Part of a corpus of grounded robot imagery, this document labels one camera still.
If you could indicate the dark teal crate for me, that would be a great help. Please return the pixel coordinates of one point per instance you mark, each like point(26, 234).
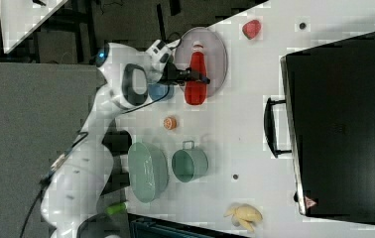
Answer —
point(153, 228)

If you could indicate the black lower table clamp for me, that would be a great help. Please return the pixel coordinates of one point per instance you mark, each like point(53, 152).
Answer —
point(115, 182)

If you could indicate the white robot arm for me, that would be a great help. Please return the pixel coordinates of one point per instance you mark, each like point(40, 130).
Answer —
point(79, 175)

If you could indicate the green mug with handle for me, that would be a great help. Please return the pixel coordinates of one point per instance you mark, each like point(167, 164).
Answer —
point(190, 162)

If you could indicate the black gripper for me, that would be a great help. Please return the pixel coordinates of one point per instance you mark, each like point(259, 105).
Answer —
point(174, 76)

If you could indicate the white background table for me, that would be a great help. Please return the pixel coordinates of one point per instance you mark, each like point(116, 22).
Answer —
point(20, 18)

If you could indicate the blue bowl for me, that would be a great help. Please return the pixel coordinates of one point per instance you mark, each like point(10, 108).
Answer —
point(160, 92)

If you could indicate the yellow banana bunch toy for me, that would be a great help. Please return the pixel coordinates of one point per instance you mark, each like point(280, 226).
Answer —
point(244, 215)

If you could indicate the black oven door handle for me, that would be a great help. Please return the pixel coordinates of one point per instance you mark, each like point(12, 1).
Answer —
point(270, 127)

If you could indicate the black oven appliance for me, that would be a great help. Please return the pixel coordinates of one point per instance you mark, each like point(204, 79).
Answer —
point(330, 102)

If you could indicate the red strawberry toy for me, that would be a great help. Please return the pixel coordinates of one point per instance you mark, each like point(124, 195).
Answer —
point(251, 29)

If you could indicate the grey oval plate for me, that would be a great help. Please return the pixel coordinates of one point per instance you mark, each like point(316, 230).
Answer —
point(215, 56)

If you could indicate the green oval bowl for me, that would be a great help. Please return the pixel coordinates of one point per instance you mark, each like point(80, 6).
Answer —
point(148, 171)

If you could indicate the green marker pen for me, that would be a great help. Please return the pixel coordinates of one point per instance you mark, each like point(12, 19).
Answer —
point(116, 208)

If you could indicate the red ketchup bottle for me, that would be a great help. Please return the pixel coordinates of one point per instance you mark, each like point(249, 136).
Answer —
point(196, 92)

